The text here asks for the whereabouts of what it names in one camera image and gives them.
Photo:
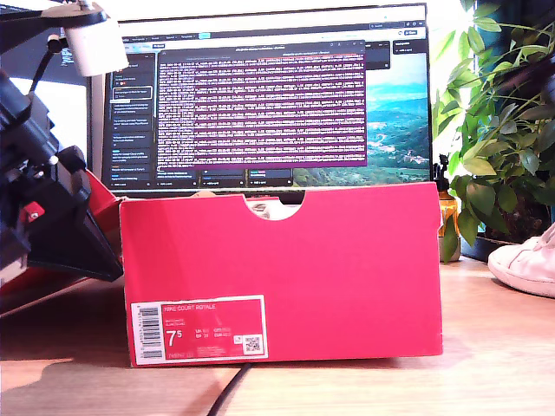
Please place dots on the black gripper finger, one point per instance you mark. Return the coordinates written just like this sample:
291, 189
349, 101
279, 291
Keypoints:
78, 247

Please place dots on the red Nike shoebox lid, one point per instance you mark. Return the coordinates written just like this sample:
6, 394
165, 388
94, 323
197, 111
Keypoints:
102, 195

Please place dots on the red Nike shoebox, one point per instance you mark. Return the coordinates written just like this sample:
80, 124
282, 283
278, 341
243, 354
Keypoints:
303, 268

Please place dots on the black monitor with code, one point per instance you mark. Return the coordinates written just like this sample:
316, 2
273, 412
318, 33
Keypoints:
69, 112

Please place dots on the large black computer monitor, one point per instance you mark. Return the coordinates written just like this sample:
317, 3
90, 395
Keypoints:
390, 130

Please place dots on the amber pump bottle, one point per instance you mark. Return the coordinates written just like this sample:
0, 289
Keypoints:
448, 212

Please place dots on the black plant tray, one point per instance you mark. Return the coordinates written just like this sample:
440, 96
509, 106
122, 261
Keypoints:
481, 249

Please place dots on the green leafy houseplant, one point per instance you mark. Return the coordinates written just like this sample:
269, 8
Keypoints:
498, 143

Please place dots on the dark teal curtain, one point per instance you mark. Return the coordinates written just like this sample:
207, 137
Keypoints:
511, 13

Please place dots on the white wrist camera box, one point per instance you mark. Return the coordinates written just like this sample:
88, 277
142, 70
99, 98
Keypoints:
97, 47

